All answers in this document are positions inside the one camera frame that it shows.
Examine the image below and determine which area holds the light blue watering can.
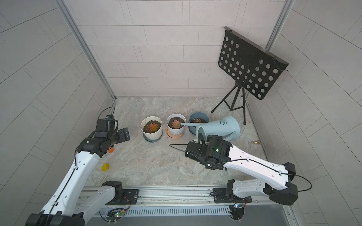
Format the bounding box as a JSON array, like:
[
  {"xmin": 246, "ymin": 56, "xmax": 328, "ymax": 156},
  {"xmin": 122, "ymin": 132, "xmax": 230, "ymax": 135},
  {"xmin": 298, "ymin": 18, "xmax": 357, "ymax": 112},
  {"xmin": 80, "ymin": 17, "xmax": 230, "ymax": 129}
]
[{"xmin": 181, "ymin": 116, "xmax": 241, "ymax": 141}]

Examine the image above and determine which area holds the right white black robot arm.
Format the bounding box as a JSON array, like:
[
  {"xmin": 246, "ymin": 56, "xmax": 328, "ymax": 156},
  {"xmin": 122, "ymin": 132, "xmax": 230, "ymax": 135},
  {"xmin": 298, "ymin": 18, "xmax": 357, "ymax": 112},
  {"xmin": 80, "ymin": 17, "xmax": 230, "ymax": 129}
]
[{"xmin": 185, "ymin": 135, "xmax": 298, "ymax": 206}]

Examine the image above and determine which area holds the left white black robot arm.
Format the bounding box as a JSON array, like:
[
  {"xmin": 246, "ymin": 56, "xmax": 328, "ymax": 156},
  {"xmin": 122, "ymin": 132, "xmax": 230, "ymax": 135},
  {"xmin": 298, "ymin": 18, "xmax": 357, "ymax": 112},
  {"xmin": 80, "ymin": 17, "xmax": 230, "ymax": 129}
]
[{"xmin": 25, "ymin": 115, "xmax": 130, "ymax": 226}]

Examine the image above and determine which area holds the green red succulent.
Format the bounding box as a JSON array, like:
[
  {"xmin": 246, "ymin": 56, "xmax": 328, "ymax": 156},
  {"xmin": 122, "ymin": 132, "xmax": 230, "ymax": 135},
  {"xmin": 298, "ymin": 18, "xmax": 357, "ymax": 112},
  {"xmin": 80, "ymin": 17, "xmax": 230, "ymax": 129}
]
[{"xmin": 192, "ymin": 118, "xmax": 206, "ymax": 123}]

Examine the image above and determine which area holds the orange red succulent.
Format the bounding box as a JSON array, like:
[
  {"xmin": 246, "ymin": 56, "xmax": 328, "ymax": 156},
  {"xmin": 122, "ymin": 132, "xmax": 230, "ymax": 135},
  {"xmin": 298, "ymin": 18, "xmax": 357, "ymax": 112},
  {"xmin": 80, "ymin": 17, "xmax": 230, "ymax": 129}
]
[{"xmin": 144, "ymin": 121, "xmax": 162, "ymax": 133}]

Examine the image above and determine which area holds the pink succulent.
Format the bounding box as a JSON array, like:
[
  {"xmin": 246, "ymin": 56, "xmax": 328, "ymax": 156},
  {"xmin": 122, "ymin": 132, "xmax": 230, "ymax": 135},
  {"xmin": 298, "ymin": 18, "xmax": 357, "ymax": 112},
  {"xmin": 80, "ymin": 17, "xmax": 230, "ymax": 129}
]
[{"xmin": 171, "ymin": 120, "xmax": 183, "ymax": 130}]

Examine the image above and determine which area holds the blue ribbed plant pot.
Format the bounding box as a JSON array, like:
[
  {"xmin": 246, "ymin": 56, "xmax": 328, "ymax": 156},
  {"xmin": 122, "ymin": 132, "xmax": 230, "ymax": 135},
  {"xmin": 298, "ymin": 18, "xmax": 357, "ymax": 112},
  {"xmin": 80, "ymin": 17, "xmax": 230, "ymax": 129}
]
[{"xmin": 189, "ymin": 112, "xmax": 209, "ymax": 123}]

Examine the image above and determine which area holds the terracotta pot saucer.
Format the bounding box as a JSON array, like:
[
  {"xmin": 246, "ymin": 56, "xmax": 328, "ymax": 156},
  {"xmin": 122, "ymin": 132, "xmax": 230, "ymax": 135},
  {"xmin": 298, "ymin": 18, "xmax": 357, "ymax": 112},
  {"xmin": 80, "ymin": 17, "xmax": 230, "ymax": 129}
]
[{"xmin": 166, "ymin": 128, "xmax": 184, "ymax": 139}]

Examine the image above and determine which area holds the grey blue pot saucer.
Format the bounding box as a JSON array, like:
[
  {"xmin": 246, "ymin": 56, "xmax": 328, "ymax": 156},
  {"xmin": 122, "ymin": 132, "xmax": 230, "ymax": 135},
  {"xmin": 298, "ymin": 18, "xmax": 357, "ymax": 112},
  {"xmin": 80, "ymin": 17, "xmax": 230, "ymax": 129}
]
[{"xmin": 142, "ymin": 132, "xmax": 163, "ymax": 143}]

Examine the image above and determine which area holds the cream ribbed plant pot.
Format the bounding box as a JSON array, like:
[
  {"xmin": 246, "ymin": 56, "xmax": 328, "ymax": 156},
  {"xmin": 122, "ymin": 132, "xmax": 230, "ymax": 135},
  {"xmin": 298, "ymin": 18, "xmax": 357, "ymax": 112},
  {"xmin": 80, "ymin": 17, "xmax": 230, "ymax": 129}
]
[{"xmin": 140, "ymin": 116, "xmax": 163, "ymax": 143}]

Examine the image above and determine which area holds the yellow plastic wedge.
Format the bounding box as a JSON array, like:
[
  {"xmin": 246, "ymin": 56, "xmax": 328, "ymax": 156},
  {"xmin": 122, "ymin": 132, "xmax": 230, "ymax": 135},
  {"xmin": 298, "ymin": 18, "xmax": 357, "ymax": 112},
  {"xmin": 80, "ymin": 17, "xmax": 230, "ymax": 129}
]
[{"xmin": 101, "ymin": 163, "xmax": 109, "ymax": 171}]

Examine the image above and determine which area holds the white round plant pot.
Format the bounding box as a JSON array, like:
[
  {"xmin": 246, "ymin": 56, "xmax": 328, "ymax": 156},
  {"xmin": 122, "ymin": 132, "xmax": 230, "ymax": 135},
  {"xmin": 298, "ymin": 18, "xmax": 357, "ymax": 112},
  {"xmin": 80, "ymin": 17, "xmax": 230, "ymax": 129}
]
[{"xmin": 166, "ymin": 114, "xmax": 186, "ymax": 136}]

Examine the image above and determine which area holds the white ventilation grille strip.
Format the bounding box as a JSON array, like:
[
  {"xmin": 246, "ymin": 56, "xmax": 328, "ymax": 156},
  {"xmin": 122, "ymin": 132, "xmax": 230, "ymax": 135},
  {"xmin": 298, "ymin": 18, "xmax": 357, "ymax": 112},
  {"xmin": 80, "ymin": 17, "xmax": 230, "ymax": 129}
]
[{"xmin": 125, "ymin": 205, "xmax": 230, "ymax": 217}]

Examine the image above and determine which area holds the small brass fitting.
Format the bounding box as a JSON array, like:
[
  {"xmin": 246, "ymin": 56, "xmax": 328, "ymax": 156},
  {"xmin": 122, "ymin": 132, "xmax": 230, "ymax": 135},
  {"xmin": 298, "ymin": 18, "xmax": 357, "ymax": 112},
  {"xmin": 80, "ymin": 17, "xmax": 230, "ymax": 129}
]
[{"xmin": 251, "ymin": 140, "xmax": 261, "ymax": 145}]

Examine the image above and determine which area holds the left green circuit board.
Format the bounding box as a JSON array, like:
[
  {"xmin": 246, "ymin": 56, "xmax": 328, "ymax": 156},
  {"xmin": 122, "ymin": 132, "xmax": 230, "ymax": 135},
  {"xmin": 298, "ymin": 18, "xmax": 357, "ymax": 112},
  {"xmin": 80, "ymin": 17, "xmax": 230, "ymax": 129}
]
[{"xmin": 107, "ymin": 208, "xmax": 127, "ymax": 223}]

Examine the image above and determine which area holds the black perforated music stand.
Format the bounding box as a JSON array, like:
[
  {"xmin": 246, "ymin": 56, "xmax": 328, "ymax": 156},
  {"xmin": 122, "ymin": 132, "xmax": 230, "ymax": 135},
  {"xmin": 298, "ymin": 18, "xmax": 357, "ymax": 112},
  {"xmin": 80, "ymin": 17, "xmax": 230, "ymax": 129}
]
[{"xmin": 211, "ymin": 26, "xmax": 289, "ymax": 114}]

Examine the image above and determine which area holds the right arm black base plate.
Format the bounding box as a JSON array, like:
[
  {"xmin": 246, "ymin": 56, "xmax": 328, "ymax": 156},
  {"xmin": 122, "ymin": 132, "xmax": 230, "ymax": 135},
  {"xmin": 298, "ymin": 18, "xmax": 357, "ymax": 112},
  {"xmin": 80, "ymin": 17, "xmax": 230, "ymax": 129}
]
[{"xmin": 210, "ymin": 187, "xmax": 252, "ymax": 204}]

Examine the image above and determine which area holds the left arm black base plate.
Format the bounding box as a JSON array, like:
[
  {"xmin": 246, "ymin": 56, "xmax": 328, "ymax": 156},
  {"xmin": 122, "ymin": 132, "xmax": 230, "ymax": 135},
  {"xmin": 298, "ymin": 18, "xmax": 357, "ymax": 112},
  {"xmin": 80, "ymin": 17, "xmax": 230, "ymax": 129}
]
[{"xmin": 109, "ymin": 189, "xmax": 139, "ymax": 205}]

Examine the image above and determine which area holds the aluminium mounting rail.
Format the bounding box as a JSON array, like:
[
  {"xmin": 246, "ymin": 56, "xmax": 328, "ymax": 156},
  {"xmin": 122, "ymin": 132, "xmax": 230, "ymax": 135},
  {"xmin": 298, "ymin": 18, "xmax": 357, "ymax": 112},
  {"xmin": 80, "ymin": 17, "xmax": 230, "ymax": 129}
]
[{"xmin": 70, "ymin": 185, "xmax": 292, "ymax": 208}]

